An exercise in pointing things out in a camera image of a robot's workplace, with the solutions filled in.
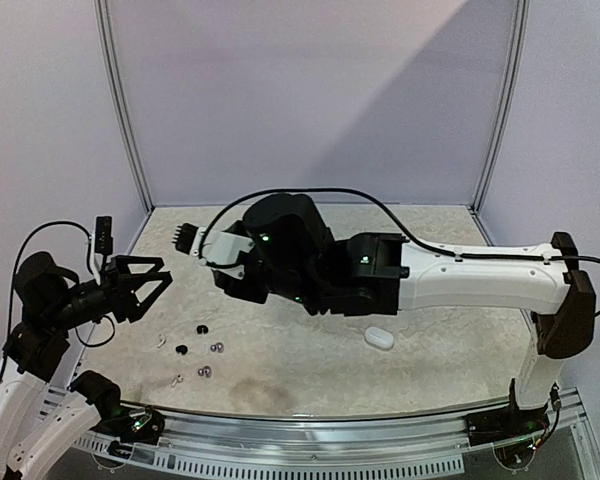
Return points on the aluminium front rail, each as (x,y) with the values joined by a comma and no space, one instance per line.
(409,437)

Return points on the white slotted cable duct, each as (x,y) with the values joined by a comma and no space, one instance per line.
(207,464)

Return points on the white oval charging case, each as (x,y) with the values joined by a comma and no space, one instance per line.
(379,338)

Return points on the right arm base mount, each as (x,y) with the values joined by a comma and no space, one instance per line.
(508,422)

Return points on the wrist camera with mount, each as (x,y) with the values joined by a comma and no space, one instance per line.
(100,246)
(218,250)

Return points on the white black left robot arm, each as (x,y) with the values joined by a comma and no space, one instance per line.
(54,301)

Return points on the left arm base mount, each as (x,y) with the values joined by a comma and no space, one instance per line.
(144,425)

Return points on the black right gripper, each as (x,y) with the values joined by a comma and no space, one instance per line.
(228,284)

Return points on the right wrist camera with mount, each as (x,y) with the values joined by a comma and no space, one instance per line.
(218,250)

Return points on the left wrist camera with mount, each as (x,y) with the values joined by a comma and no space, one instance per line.
(100,246)

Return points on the aluminium left frame post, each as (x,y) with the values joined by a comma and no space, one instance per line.
(120,104)

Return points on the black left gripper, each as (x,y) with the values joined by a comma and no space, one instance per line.
(123,300)

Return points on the aluminium corner frame post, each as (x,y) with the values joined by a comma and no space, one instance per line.
(505,100)

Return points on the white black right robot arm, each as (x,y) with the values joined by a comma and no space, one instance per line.
(282,246)

